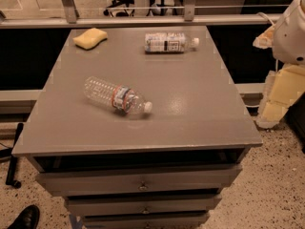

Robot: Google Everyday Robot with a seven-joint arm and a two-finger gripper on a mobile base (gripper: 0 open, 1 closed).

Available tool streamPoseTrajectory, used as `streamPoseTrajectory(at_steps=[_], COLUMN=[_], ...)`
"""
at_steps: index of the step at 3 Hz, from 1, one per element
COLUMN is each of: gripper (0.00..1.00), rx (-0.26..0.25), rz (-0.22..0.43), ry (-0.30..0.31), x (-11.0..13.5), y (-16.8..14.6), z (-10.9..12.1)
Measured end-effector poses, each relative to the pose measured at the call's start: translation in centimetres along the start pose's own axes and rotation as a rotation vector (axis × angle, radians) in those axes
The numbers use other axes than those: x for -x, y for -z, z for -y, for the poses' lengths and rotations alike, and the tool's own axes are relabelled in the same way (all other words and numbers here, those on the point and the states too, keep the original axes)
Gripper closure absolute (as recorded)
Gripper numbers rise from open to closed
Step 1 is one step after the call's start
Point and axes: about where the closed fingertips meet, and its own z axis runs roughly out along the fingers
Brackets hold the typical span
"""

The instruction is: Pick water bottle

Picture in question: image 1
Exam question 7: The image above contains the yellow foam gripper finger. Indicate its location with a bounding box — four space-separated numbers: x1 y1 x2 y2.
256 64 305 129
253 25 275 49

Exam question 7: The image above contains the clear bottle red label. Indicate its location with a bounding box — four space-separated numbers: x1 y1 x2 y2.
84 76 153 115

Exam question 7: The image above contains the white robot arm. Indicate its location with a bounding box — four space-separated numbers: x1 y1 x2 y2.
253 0 305 129

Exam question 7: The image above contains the clear bottle white label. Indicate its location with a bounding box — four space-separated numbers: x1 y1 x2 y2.
144 31 200 53

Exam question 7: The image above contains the top grey drawer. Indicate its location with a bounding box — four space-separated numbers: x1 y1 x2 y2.
36 164 242 197

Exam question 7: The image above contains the grey drawer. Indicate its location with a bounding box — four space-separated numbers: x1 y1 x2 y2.
36 164 242 197
66 194 221 216
83 212 209 229

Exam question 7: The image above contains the grey drawer cabinet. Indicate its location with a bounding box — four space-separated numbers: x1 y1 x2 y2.
11 26 264 229

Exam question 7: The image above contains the bottom grey drawer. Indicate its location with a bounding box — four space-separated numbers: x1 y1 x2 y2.
83 212 209 229

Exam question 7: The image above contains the yellow sponge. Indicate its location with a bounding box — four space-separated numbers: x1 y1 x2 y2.
72 28 108 50

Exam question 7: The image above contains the metal railing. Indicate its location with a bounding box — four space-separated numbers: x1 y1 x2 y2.
0 0 280 29

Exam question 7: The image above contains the middle grey drawer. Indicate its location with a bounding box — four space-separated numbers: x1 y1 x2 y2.
66 194 221 216

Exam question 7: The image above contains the black pole on floor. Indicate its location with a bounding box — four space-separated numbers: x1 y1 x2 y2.
6 123 24 189

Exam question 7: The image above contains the black shoe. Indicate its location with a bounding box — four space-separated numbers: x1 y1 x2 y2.
7 205 40 229

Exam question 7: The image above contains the white cable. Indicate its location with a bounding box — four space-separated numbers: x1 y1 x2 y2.
256 11 276 27

